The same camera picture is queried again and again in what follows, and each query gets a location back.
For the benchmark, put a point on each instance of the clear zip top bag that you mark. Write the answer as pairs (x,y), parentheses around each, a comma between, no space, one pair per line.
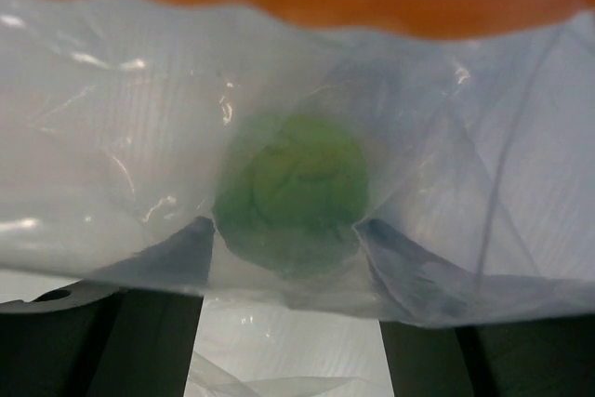
(428,164)

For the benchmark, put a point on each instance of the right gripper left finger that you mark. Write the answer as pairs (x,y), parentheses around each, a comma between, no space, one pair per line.
(140,344)

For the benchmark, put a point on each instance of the green fake lime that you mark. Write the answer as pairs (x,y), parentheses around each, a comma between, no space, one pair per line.
(290,191)

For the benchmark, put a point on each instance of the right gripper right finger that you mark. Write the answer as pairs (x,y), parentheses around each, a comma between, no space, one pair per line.
(427,354)

